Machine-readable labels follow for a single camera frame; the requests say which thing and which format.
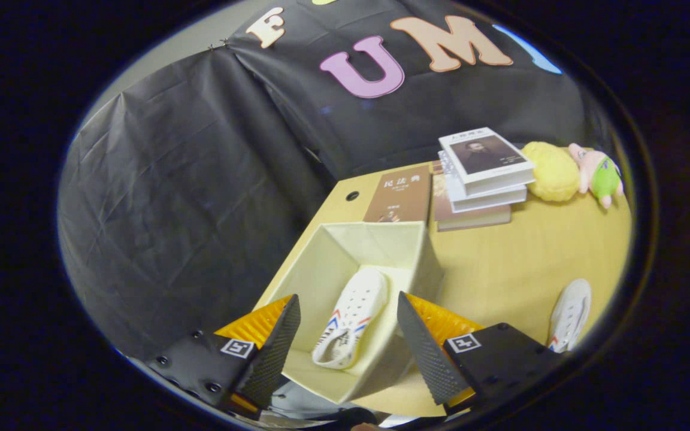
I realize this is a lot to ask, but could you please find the thick brown book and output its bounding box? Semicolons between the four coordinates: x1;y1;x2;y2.
432;160;512;232

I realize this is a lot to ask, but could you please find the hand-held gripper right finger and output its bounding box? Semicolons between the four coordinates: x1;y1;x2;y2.
397;292;564;415

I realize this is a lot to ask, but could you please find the white portrait cover book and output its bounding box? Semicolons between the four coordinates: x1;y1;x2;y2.
438;126;536;196

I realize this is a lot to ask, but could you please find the round yellow plush cushion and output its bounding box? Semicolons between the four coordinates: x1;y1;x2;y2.
522;141;580;202

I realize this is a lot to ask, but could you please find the thin brown cover book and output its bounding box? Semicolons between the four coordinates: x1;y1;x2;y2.
363;166;432;224

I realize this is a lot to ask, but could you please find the pink and green plush toy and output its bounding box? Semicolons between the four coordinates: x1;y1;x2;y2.
568;142;625;209

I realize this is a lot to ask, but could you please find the plain white book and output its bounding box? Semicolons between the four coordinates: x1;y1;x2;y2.
439;151;528;214

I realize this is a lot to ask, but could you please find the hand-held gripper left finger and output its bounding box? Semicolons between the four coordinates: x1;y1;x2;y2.
147;293;302;418

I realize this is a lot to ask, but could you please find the fabric storage box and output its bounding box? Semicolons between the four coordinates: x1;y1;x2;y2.
253;221;445;405

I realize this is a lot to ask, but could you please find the white canvas shoe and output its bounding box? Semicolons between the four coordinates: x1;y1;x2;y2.
547;278;592;353
312;267;389;370

